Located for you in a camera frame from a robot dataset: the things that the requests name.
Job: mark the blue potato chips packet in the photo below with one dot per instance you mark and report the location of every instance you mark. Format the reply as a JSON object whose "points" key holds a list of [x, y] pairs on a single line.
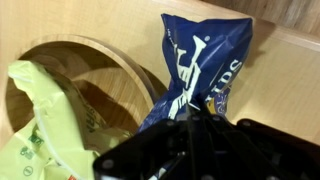
{"points": [[216, 43]]}

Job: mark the green chips packet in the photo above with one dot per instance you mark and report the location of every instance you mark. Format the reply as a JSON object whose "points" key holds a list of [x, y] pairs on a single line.
{"points": [[50, 126]]}

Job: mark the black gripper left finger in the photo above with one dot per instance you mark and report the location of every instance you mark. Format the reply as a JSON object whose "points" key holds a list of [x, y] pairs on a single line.
{"points": [[150, 153]]}

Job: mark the round wooden bowl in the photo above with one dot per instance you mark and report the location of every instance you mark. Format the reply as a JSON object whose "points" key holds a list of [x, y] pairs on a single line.
{"points": [[110, 56]]}

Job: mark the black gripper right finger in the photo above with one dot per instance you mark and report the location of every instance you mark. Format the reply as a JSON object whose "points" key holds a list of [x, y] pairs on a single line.
{"points": [[250, 153]]}

